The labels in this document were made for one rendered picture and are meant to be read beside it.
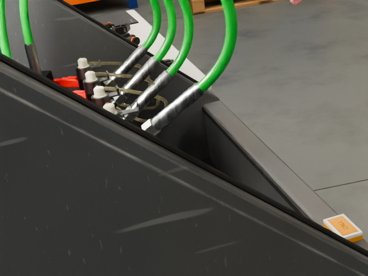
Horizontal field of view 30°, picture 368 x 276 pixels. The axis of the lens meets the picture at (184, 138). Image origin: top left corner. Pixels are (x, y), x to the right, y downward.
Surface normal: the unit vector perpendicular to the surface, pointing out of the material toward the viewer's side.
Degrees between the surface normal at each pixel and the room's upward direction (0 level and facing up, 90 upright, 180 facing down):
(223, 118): 0
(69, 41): 90
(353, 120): 0
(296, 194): 0
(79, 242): 90
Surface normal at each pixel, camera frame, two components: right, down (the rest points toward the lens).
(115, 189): 0.29, 0.37
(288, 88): -0.14, -0.90
